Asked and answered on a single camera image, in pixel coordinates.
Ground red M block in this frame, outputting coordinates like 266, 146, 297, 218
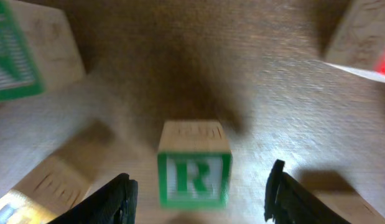
323, 0, 385, 83

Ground green N block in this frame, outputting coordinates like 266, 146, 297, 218
0, 0, 86, 102

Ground red A block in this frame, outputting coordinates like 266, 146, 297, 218
313, 191, 385, 224

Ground yellow block centre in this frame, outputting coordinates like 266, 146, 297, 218
0, 156, 91, 223

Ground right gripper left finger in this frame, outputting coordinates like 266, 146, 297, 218
50, 173, 138, 224

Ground green R block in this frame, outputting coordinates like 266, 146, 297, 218
157, 120, 233, 210

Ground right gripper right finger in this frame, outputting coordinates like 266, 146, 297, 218
264, 159, 350, 224

